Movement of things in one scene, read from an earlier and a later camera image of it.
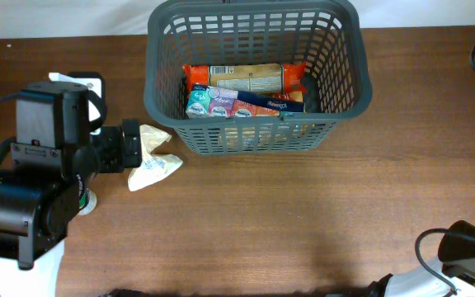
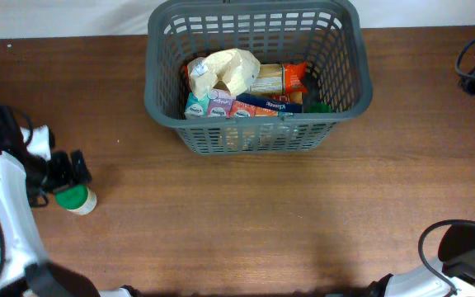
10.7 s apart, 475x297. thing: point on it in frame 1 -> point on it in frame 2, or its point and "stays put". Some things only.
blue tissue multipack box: [207, 101] stays put
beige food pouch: [153, 166] -> [236, 68]
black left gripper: [112, 149] -> [68, 173]
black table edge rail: [366, 291] stays put
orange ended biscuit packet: [287, 77] stays put
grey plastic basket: [332, 38] stays put
